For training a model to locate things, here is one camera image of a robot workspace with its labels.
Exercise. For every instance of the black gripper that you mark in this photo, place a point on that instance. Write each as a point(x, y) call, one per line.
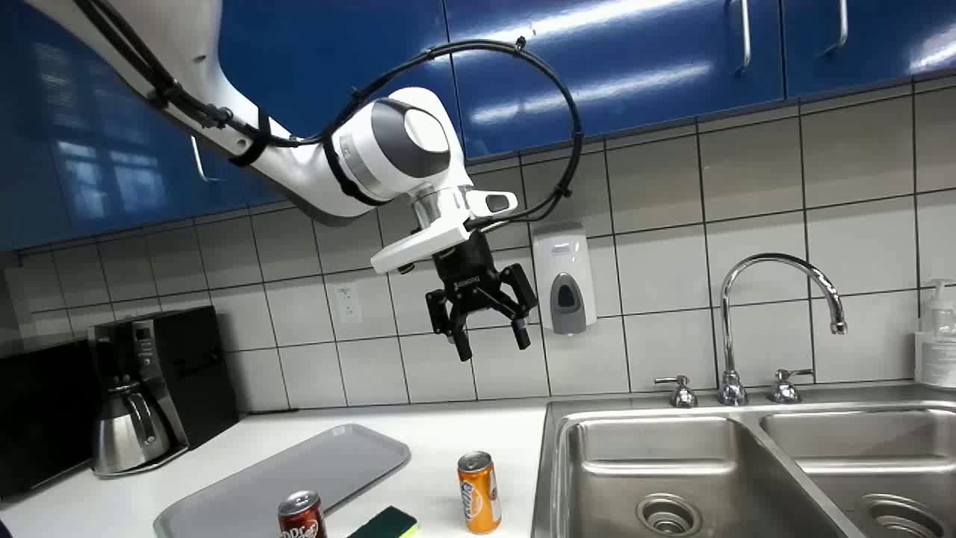
point(469, 282)

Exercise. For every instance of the orange soda can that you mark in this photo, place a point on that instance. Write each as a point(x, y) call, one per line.
point(478, 494)

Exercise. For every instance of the red Dr Pepper can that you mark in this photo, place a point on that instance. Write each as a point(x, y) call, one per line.
point(300, 516)

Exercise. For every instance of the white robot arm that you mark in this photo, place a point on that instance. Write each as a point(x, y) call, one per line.
point(397, 144)

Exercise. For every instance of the grey plastic tray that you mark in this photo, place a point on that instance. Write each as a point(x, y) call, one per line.
point(336, 464)

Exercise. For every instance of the green yellow sponge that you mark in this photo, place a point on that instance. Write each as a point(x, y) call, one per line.
point(388, 524)

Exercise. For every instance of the black coffee maker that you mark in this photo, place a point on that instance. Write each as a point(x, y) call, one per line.
point(179, 354)

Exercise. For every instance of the stainless steel double sink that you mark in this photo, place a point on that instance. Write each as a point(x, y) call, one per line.
point(811, 472)

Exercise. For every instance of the steel coffee carafe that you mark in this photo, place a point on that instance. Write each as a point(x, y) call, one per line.
point(136, 430)

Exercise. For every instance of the blue upper cabinets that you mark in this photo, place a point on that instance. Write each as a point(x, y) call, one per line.
point(81, 153)

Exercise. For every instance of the black microwave oven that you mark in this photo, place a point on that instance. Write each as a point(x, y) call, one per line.
point(48, 403)

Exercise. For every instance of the clear soap pump bottle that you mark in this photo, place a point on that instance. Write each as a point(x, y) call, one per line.
point(936, 340)

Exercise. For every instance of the white wall soap dispenser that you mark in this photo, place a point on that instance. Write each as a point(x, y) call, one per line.
point(565, 286)

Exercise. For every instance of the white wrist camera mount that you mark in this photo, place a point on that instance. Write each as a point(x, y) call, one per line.
point(444, 224)

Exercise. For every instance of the white wall power outlet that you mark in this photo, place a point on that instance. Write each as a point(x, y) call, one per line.
point(348, 304)

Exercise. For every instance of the left chrome tap handle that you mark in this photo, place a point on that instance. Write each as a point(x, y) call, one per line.
point(681, 394)

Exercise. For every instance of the chrome tap handle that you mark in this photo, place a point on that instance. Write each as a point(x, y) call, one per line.
point(784, 389)
point(681, 394)

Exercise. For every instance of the right chrome tap handle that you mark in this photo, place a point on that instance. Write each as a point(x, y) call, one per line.
point(784, 389)

